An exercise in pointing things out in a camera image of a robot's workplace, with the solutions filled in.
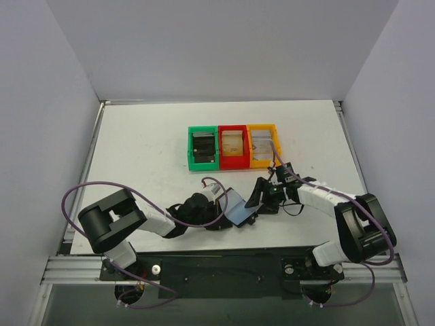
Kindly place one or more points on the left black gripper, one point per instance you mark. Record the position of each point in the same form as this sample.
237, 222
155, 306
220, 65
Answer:
221, 210

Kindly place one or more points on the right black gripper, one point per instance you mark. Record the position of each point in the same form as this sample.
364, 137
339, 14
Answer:
266, 194

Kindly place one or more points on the black leather card holder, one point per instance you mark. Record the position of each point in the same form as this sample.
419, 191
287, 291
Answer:
235, 211

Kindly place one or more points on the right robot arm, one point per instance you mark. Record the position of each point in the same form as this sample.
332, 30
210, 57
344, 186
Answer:
363, 228

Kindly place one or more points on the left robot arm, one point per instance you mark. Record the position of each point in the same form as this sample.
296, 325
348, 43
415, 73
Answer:
108, 222

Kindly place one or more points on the grey cards stack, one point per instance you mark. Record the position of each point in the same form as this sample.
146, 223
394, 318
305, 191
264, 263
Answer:
261, 145

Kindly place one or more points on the beige cards stack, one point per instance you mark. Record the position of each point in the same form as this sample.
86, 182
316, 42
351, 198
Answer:
232, 143

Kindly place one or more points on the black card holders stack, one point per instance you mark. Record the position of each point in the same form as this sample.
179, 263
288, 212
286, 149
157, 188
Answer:
203, 146

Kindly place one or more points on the green plastic bin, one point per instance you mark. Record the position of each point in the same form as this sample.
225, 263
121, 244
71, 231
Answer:
202, 166

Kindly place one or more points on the red plastic bin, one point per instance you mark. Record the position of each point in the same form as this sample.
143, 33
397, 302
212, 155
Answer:
234, 163

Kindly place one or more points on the yellow plastic bin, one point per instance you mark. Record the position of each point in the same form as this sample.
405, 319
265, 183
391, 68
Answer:
275, 140

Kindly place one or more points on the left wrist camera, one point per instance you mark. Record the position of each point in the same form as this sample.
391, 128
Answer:
211, 191

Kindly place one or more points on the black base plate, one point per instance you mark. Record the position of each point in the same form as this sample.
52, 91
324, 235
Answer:
286, 272

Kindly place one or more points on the aluminium frame rail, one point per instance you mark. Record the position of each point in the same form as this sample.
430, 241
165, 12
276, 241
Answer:
85, 270

